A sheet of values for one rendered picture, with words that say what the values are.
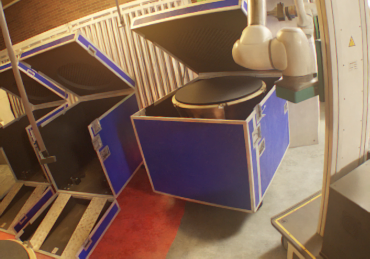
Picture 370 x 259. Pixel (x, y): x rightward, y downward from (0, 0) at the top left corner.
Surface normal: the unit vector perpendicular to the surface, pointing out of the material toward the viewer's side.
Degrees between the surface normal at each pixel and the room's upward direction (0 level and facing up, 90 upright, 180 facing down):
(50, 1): 90
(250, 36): 60
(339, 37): 90
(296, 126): 90
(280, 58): 91
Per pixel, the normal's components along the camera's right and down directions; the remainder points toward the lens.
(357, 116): 0.32, 0.28
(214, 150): -0.54, 0.40
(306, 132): -0.21, 0.39
